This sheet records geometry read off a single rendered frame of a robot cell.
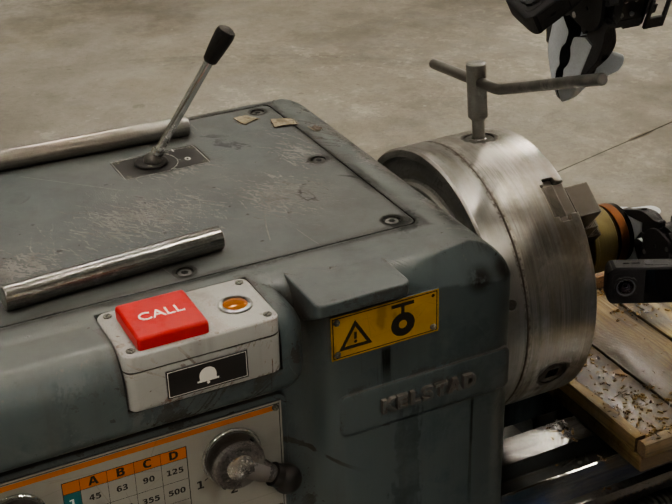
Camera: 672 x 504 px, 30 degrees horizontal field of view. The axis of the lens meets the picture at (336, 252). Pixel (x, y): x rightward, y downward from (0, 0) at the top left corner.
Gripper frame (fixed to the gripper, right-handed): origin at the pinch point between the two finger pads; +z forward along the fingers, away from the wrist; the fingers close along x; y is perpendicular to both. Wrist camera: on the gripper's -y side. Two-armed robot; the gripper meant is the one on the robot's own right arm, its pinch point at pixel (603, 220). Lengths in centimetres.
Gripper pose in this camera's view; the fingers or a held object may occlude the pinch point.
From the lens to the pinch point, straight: 158.7
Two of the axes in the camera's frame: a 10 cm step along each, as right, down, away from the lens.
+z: -4.4, -4.1, 8.0
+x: -0.2, -8.8, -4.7
